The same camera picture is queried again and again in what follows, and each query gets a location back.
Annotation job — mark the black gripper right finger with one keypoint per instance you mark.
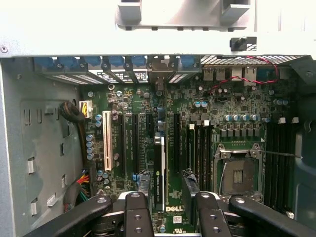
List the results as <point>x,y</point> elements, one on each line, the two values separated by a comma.
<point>209,219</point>

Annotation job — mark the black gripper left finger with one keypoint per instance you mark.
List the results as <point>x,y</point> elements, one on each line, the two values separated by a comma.
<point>137,217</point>

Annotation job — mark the thin metal locking lever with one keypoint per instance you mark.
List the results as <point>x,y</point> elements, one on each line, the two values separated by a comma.
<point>284,154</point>
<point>223,172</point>

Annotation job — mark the CPU socket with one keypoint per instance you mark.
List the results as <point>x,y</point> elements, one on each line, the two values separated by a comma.
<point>238,172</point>

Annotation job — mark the black RAM slot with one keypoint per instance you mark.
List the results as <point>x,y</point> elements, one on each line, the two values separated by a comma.
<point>291,177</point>
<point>210,155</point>
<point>277,172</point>
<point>269,172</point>
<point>200,155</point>
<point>284,172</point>
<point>205,155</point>

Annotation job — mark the long black expansion slot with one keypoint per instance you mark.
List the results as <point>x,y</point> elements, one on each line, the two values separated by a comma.
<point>135,143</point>
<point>121,145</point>
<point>176,143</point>

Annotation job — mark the white expansion slot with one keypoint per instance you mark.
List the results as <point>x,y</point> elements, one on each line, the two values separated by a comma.
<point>107,140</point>

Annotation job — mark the short black expansion slot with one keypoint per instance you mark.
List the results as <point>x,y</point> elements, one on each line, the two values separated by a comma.
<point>149,122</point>

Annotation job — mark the green motherboard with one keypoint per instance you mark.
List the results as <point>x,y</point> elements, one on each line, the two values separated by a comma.
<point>222,103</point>

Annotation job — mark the black grey PC case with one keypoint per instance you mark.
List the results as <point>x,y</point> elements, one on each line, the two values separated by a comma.
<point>37,148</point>

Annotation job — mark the grey printed parts rack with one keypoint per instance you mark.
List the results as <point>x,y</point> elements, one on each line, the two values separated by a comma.
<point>185,14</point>

